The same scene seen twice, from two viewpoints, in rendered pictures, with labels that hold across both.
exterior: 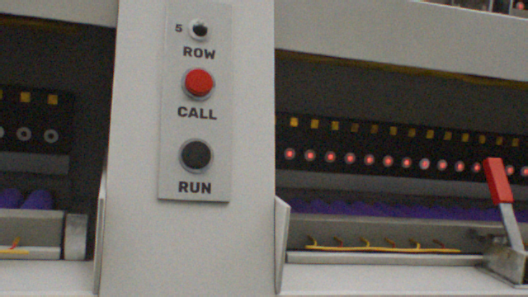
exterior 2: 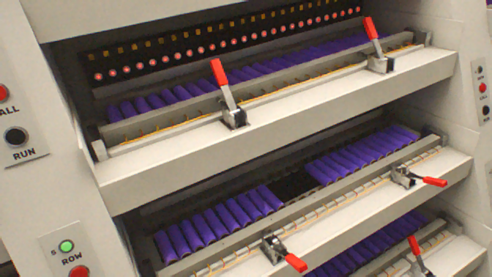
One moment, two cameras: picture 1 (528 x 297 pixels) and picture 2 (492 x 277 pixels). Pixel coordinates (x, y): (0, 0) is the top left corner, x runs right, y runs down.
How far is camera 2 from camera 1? 0.65 m
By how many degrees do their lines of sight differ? 27
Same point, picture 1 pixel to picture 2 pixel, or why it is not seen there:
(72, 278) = (457, 153)
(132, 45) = (466, 83)
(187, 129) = (482, 103)
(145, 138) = (474, 110)
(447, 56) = not seen: outside the picture
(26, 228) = (433, 143)
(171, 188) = (482, 122)
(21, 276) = (447, 157)
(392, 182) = not seen: hidden behind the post
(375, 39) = not seen: outside the picture
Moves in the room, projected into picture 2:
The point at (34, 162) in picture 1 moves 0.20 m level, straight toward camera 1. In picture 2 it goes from (374, 113) to (474, 109)
